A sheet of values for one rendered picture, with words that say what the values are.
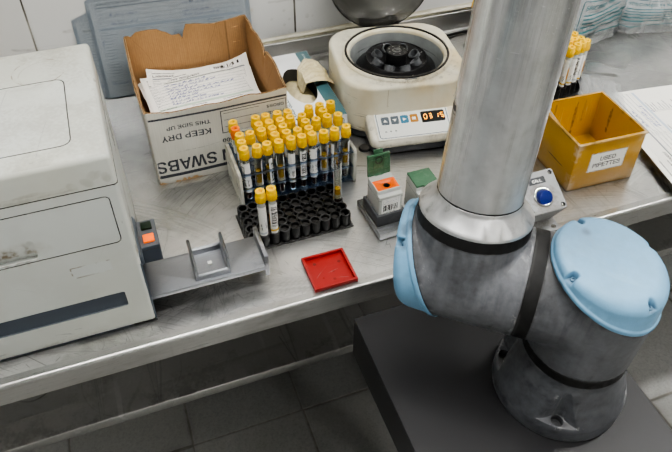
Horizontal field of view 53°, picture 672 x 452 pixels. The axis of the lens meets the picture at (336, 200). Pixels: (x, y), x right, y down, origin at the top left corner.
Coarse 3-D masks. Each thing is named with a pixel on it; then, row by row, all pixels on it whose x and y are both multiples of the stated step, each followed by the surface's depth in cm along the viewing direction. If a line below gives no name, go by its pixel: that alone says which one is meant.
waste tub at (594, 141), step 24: (576, 96) 120; (600, 96) 122; (552, 120) 116; (576, 120) 124; (600, 120) 123; (624, 120) 117; (552, 144) 117; (576, 144) 110; (600, 144) 111; (624, 144) 113; (552, 168) 119; (576, 168) 113; (600, 168) 115; (624, 168) 117
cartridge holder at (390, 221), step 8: (360, 200) 112; (368, 200) 109; (360, 208) 112; (368, 208) 109; (368, 216) 109; (376, 216) 106; (384, 216) 106; (392, 216) 107; (400, 216) 108; (376, 224) 107; (384, 224) 108; (392, 224) 108; (376, 232) 108; (384, 232) 107; (392, 232) 107
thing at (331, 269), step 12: (324, 252) 104; (336, 252) 105; (312, 264) 103; (324, 264) 103; (336, 264) 103; (348, 264) 102; (312, 276) 101; (324, 276) 101; (336, 276) 101; (348, 276) 101; (324, 288) 99
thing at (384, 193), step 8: (376, 176) 107; (384, 176) 107; (392, 176) 107; (368, 184) 107; (376, 184) 106; (384, 184) 106; (392, 184) 106; (368, 192) 108; (376, 192) 105; (384, 192) 105; (392, 192) 105; (400, 192) 105; (376, 200) 106; (384, 200) 105; (392, 200) 105; (400, 200) 106; (376, 208) 107; (384, 208) 106; (392, 208) 107; (400, 208) 107
